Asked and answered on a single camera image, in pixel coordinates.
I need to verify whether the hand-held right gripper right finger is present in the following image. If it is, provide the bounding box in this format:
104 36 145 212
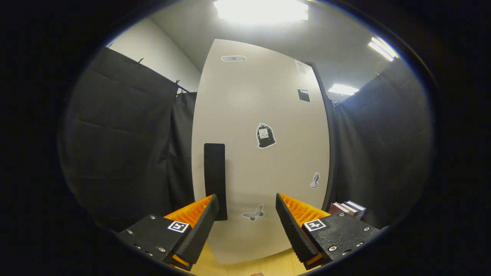
275 192 385 271

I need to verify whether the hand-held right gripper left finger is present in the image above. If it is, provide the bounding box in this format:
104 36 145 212
115 194 220 272

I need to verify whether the black door handle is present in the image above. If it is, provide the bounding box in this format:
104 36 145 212
203 143 228 222

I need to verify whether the beige cabinet door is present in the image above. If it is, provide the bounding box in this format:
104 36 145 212
191 38 331 265

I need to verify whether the white book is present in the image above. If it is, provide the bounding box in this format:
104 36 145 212
339 202 359 217

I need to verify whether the black backdrop cloth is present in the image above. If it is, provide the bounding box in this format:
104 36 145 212
58 46 436 232

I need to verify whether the small ceiling light panel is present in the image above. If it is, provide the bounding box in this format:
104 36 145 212
328 84 360 96

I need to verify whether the double ceiling light panel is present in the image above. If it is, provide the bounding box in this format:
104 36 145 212
367 36 400 62

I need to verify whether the large ceiling light panel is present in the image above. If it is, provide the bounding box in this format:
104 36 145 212
213 0 309 23

